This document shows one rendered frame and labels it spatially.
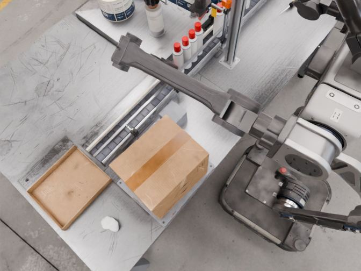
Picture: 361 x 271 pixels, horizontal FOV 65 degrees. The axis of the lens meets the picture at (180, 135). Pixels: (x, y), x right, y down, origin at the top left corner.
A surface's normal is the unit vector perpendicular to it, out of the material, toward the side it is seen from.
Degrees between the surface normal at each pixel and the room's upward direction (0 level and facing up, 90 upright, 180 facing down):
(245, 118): 28
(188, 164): 0
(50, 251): 0
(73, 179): 0
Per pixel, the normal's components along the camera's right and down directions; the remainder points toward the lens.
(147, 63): -0.10, 0.16
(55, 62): -0.06, -0.39
